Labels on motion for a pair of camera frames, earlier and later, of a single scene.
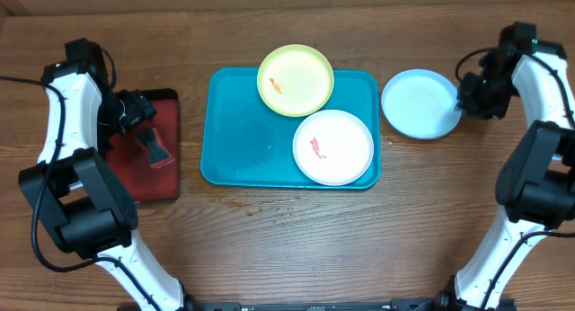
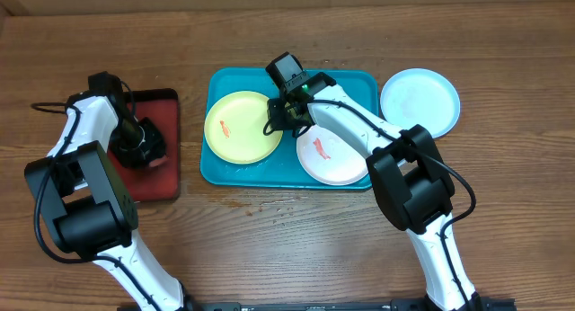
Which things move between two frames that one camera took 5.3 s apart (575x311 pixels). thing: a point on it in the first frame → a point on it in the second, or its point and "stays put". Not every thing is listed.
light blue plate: (420, 104) stays put
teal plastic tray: (246, 144) stays put
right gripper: (471, 102) → (283, 124)
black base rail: (395, 305) stays put
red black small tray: (128, 154) stays put
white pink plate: (332, 147) stays put
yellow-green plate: (296, 80) → (234, 128)
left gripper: (138, 103) → (138, 155)
